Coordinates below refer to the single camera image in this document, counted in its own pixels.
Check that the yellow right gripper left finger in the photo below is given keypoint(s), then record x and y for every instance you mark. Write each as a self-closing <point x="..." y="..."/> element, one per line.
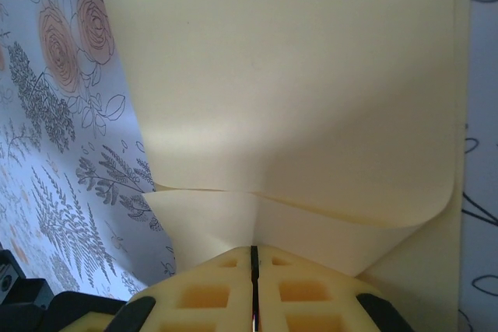
<point x="202" y="301"/>

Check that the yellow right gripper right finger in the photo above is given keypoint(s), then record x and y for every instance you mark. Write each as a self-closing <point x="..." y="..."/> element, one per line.
<point x="311" y="301"/>

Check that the yellow cloth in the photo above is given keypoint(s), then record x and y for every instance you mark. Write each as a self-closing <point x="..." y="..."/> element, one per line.
<point x="272" y="75"/>

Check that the floral table cover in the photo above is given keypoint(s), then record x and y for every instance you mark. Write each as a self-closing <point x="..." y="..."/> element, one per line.
<point x="39" y="153"/>

